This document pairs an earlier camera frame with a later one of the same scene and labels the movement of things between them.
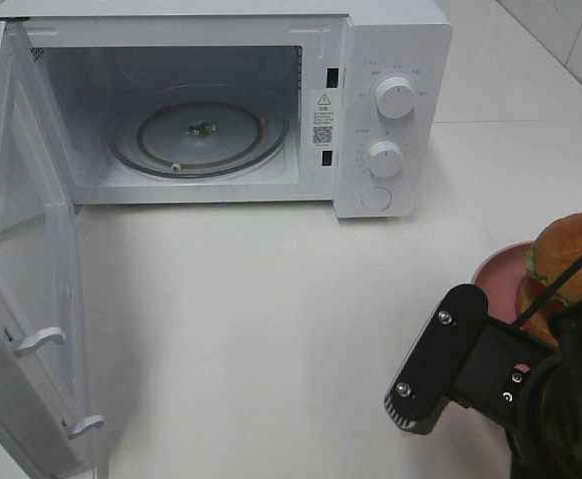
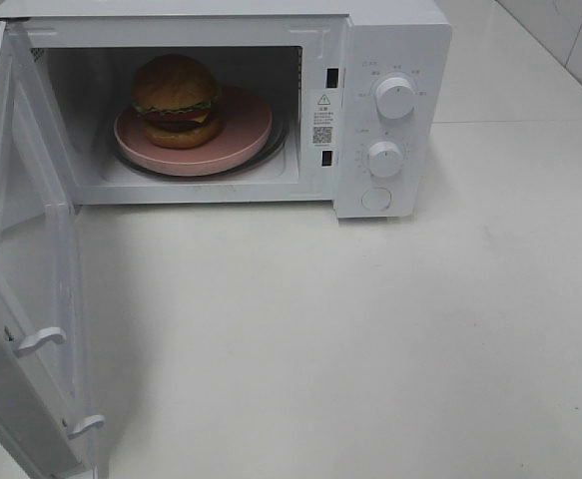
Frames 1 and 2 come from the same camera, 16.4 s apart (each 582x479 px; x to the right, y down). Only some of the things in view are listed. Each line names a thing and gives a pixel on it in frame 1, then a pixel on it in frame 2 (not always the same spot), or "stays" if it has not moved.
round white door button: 376,198 stays
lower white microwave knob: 385,159 stays
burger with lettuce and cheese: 555,250 -> 173,95
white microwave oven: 243,102 stays
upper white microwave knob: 395,97 stays
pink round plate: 498,274 -> 247,127
